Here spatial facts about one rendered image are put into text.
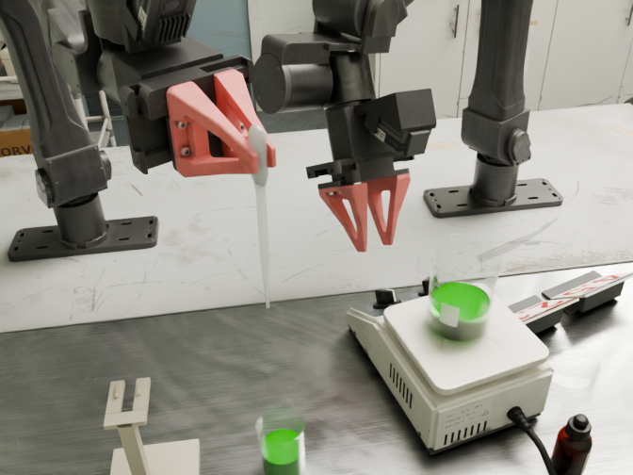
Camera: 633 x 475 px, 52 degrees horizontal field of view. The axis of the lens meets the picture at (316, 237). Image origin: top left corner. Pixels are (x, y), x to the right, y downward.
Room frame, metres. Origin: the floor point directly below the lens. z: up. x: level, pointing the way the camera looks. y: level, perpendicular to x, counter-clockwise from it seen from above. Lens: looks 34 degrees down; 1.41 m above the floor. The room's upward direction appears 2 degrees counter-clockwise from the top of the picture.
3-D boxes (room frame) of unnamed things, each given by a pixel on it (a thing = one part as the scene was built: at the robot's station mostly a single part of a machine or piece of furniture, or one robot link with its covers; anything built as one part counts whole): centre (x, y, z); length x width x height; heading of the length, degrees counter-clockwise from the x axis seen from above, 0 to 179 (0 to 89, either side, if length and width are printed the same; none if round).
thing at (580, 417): (0.37, -0.22, 0.93); 0.03 x 0.03 x 0.07
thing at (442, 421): (0.48, -0.13, 0.94); 0.22 x 0.13 x 0.08; 20
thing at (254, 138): (0.38, 0.04, 1.22); 0.01 x 0.01 x 0.04; 37
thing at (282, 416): (0.38, 0.04, 0.93); 0.04 x 0.04 x 0.06
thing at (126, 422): (0.36, 0.15, 0.96); 0.08 x 0.08 x 0.13; 7
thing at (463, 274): (0.47, -0.13, 1.03); 0.07 x 0.06 x 0.08; 10
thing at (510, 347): (0.46, -0.14, 0.98); 0.12 x 0.12 x 0.01; 20
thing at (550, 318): (0.56, -0.24, 0.92); 0.09 x 0.06 x 0.04; 117
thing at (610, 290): (0.61, -0.33, 0.92); 0.09 x 0.06 x 0.04; 117
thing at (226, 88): (0.41, 0.07, 1.22); 0.09 x 0.07 x 0.07; 37
